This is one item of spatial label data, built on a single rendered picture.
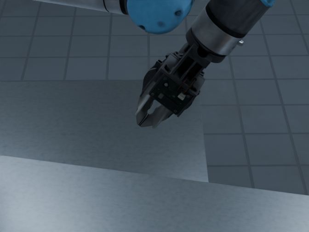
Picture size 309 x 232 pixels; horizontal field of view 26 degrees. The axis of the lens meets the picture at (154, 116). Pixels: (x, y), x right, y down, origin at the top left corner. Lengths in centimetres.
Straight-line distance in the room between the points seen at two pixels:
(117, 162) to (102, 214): 16
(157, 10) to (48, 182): 70
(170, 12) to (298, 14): 295
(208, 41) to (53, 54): 242
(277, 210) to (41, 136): 57
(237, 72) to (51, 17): 108
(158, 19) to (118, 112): 80
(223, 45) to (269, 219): 49
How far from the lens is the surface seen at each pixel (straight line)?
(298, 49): 346
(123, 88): 171
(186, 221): 136
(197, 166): 148
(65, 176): 147
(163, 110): 113
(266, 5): 98
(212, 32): 100
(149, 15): 85
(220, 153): 277
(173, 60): 107
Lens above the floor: 183
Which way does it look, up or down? 38 degrees down
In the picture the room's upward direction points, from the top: straight up
